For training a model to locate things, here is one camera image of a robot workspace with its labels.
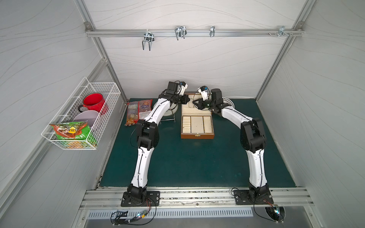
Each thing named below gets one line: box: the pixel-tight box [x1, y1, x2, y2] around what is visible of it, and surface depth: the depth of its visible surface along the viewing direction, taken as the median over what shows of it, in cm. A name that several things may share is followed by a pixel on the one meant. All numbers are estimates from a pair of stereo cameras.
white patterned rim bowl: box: [221, 96, 235, 109], surface depth 121 cm
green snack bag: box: [48, 120, 91, 141], surface depth 55 cm
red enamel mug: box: [77, 92, 106, 114], surface depth 67 cm
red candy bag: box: [124, 99, 153, 127], surface depth 111 cm
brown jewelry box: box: [180, 92, 215, 140], surface depth 100 cm
